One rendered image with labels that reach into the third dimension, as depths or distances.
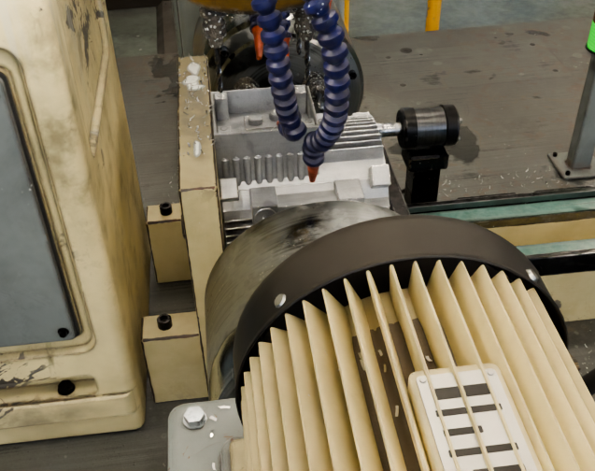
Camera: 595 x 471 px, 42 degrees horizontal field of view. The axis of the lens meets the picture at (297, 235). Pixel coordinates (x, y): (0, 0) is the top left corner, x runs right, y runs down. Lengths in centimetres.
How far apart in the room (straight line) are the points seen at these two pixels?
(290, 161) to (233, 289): 24
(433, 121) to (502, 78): 65
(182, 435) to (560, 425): 30
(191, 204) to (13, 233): 18
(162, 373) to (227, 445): 47
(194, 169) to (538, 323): 52
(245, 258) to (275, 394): 36
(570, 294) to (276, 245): 55
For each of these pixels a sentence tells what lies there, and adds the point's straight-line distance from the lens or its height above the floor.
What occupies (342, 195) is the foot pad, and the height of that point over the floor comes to 107.
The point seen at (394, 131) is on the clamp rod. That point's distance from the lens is 112.
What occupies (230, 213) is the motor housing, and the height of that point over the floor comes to 105.
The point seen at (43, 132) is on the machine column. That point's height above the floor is 124.
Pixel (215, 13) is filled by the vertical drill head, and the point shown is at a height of 129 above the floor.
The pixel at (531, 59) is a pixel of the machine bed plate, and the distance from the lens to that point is 185.
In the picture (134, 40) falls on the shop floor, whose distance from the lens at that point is 388.
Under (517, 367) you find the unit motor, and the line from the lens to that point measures 35.
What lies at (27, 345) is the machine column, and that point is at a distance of 93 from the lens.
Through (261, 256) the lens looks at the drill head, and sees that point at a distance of 70.
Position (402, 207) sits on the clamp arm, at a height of 103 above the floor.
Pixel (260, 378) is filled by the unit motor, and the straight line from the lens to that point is 39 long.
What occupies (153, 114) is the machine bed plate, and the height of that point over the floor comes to 80.
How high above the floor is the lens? 161
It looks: 39 degrees down
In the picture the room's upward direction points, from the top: 2 degrees counter-clockwise
